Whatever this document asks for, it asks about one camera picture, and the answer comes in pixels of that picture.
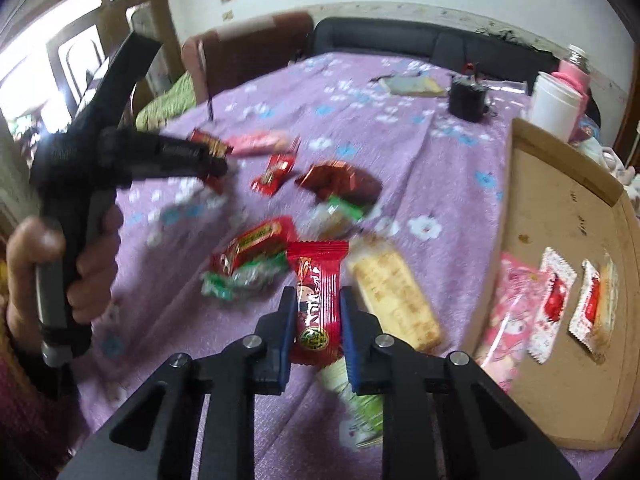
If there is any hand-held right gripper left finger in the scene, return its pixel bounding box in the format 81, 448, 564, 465
60, 285, 301, 480

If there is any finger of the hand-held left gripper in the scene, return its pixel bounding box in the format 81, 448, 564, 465
115, 157, 228, 193
102, 129, 232, 171

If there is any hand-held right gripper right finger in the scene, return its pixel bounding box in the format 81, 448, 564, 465
339, 285, 583, 480

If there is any small red gold-striped packet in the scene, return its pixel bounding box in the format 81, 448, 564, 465
187, 129, 235, 195

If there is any red cartoon snack packet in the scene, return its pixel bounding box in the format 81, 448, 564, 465
286, 240, 350, 366

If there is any green white long packet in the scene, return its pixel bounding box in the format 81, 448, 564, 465
315, 357, 386, 451

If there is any clear biscuit pack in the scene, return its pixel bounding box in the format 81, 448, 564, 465
347, 235, 443, 353

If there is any green twisted clear candy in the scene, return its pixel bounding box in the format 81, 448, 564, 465
200, 255, 291, 303

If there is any red yellow-label snack packet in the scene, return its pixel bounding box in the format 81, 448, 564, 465
210, 216, 300, 278

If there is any pink cartoon snack packet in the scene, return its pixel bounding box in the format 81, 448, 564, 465
472, 252, 541, 393

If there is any white red sachet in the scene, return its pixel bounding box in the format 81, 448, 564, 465
527, 246, 578, 365
568, 259, 603, 351

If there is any shallow cardboard box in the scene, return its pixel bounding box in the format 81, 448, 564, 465
492, 117, 640, 451

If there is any pale yellow snack packet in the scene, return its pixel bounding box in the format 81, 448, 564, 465
595, 250, 621, 366

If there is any person's left hand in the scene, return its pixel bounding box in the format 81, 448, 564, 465
6, 204, 125, 348

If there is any green patterned cloth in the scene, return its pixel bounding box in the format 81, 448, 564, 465
135, 71, 198, 133

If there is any small red candy packet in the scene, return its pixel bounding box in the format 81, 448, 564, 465
250, 152, 297, 197

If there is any wooden glass door cabinet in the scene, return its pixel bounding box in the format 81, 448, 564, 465
0, 0, 181, 201

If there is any brown upholstered chair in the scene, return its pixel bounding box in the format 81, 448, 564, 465
181, 11, 316, 106

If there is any green white wrapped candy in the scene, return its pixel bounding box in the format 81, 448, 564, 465
310, 196, 366, 238

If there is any dark red foil packet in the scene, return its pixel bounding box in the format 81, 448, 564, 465
295, 160, 383, 208

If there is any black leather sofa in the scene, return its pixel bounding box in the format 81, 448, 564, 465
312, 16, 601, 111

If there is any small black device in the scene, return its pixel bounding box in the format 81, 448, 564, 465
447, 62, 496, 123

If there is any white plastic jar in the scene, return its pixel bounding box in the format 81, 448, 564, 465
529, 71, 583, 143

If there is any cartoon print plastic bag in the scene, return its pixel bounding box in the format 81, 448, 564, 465
570, 112, 603, 143

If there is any pink sleeved thermos bottle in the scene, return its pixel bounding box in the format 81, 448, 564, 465
557, 44, 593, 111

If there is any wooden sideboard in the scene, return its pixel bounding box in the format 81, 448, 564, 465
612, 60, 640, 171

